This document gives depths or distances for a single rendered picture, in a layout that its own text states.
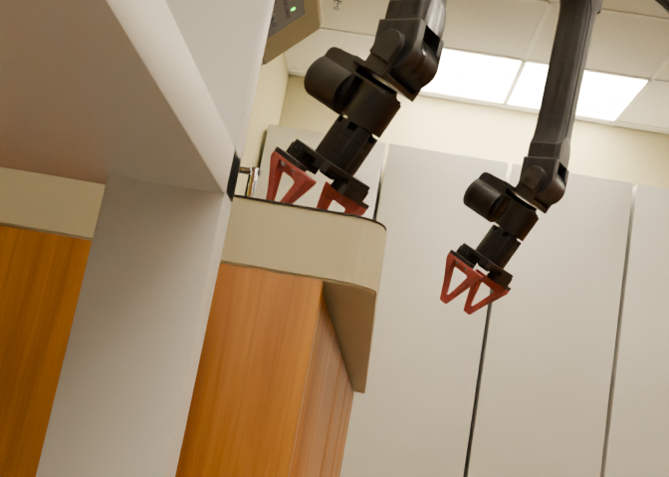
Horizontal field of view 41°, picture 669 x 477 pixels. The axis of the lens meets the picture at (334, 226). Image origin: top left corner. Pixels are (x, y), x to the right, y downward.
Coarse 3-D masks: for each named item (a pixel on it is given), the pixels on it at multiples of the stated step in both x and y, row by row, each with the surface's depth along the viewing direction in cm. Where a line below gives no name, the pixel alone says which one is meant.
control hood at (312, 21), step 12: (312, 0) 149; (312, 12) 153; (300, 24) 154; (312, 24) 157; (276, 36) 152; (288, 36) 155; (300, 36) 158; (276, 48) 156; (288, 48) 160; (264, 60) 158
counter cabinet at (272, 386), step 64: (0, 256) 50; (64, 256) 50; (0, 320) 49; (64, 320) 49; (256, 320) 49; (320, 320) 52; (0, 384) 48; (256, 384) 48; (320, 384) 64; (0, 448) 48; (192, 448) 47; (256, 448) 47; (320, 448) 82
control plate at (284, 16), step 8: (280, 0) 141; (288, 0) 143; (296, 0) 145; (280, 8) 144; (288, 8) 146; (296, 8) 147; (304, 8) 149; (272, 16) 144; (280, 16) 146; (288, 16) 148; (296, 16) 150; (272, 24) 147; (280, 24) 149; (288, 24) 151; (272, 32) 150
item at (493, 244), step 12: (492, 228) 148; (492, 240) 147; (504, 240) 146; (516, 240) 147; (468, 252) 146; (480, 252) 148; (492, 252) 147; (504, 252) 147; (480, 264) 145; (492, 264) 144; (504, 264) 148
